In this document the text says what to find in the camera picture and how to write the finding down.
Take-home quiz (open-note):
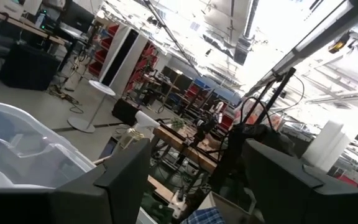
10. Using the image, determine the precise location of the dark green garment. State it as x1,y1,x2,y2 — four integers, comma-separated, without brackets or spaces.
140,192,176,224

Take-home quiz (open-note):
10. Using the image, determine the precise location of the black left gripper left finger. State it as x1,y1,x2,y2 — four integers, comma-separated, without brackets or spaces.
0,138,152,224

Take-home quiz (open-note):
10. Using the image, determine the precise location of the small black box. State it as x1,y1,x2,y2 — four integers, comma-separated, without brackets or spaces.
111,98,140,126

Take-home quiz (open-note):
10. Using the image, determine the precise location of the round white side table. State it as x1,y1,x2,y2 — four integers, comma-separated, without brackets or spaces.
67,80,117,134

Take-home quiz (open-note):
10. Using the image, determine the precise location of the large clear plastic bin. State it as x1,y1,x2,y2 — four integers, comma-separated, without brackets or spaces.
0,100,96,190

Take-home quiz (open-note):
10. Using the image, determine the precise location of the white shelf with red bins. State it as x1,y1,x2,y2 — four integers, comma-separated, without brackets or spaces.
87,23,160,98

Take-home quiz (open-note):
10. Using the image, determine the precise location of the white cylindrical stack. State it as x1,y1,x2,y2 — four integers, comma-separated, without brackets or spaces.
301,120,351,172

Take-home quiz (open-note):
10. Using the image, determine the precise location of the large black crate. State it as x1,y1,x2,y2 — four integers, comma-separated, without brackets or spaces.
0,42,61,91

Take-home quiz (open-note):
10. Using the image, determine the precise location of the grey overhead beam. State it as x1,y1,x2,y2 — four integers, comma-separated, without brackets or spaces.
244,0,358,98

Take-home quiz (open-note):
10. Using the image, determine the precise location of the black computer monitor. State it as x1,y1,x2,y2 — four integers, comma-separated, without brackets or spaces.
61,1,96,34

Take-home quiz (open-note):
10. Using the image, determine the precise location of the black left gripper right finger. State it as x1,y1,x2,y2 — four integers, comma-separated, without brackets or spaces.
242,138,358,224

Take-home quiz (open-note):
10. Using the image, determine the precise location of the spray bottle with yellow liquid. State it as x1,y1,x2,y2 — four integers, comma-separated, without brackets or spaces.
116,110,161,151

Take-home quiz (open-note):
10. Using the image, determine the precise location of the wooden workbench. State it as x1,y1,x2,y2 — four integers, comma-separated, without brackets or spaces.
152,123,222,174

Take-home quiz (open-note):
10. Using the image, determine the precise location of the blue plaid garment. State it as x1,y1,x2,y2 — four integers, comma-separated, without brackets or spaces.
181,207,227,224

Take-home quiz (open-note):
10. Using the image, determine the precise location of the wooden desk with equipment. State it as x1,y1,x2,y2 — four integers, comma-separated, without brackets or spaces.
0,2,65,47

